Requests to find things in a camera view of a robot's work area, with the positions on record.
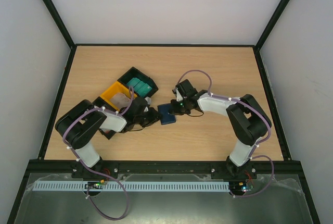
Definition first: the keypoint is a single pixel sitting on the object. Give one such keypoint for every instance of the light blue slotted cable duct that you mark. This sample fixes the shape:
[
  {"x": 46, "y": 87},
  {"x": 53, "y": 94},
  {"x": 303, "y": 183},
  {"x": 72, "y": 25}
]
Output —
[{"x": 131, "y": 186}]

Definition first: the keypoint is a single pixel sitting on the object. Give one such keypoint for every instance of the teal card stack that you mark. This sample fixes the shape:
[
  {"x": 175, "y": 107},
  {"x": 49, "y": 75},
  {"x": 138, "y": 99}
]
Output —
[{"x": 139, "y": 86}]

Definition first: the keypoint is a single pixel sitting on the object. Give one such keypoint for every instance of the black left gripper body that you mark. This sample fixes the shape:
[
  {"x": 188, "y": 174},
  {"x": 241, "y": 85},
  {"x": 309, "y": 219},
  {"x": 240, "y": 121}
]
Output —
[{"x": 146, "y": 121}]

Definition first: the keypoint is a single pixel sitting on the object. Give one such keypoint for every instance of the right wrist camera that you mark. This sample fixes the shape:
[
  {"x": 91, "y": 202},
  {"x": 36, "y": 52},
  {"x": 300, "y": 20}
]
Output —
[{"x": 178, "y": 92}]

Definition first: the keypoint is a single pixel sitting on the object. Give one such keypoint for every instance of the blue leather card holder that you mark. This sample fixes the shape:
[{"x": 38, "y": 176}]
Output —
[{"x": 166, "y": 117}]

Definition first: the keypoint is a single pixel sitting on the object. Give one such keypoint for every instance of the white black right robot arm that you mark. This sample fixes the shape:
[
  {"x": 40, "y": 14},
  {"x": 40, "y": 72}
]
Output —
[{"x": 249, "y": 121}]

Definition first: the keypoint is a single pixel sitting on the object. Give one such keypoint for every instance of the black bin with teal cards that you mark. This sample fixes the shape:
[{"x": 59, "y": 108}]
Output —
[{"x": 135, "y": 73}]

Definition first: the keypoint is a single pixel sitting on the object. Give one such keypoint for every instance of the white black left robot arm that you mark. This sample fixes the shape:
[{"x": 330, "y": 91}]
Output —
[{"x": 80, "y": 124}]

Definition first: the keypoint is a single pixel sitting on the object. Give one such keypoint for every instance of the white red card stack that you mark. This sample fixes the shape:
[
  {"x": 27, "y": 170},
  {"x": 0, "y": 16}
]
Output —
[{"x": 120, "y": 100}]

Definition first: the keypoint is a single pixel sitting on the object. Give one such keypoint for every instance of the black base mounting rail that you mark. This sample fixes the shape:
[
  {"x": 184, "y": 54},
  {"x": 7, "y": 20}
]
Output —
[{"x": 215, "y": 169}]

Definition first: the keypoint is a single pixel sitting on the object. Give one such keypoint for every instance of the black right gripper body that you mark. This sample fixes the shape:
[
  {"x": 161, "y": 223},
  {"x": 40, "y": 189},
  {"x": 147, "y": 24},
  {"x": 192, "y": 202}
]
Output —
[{"x": 178, "y": 108}]

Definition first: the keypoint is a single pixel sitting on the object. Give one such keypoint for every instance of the yellow plastic bin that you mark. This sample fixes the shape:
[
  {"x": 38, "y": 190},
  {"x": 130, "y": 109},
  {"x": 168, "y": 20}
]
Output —
[{"x": 117, "y": 87}]

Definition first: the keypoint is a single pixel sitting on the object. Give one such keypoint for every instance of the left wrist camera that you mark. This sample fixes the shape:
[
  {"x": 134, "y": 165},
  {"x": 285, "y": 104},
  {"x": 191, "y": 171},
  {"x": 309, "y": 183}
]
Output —
[{"x": 148, "y": 100}]

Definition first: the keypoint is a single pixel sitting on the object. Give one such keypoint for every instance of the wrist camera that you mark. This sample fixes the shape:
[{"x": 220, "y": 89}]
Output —
[
  {"x": 148, "y": 100},
  {"x": 178, "y": 92}
]

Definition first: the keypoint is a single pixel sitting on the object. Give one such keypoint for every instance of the black bin with red cards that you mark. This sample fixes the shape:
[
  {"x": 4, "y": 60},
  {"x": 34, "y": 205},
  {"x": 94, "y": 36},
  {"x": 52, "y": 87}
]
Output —
[{"x": 99, "y": 102}]

